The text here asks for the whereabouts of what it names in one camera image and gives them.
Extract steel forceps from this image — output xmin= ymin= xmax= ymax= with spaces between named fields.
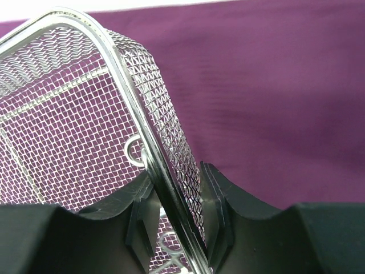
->
xmin=155 ymin=231 xmax=188 ymax=273

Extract metal mesh tray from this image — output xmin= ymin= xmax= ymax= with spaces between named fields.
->
xmin=1 ymin=8 xmax=210 ymax=273

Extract purple cloth wrap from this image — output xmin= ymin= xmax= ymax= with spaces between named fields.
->
xmin=0 ymin=0 xmax=365 ymax=212

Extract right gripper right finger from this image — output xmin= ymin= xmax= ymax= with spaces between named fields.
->
xmin=200 ymin=161 xmax=281 ymax=273

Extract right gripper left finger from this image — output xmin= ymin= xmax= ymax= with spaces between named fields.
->
xmin=77 ymin=171 xmax=160 ymax=273

